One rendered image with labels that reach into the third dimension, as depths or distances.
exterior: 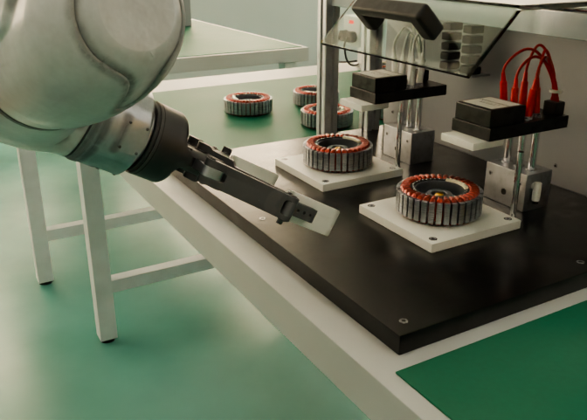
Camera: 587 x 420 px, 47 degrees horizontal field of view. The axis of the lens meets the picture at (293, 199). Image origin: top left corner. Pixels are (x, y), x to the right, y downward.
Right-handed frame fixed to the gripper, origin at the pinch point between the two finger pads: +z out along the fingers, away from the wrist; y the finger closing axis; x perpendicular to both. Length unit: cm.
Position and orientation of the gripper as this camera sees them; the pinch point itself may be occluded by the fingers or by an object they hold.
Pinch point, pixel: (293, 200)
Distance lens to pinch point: 76.6
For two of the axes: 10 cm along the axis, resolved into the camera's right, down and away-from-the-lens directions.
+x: 4.4, -9.0, -0.8
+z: 7.5, 3.1, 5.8
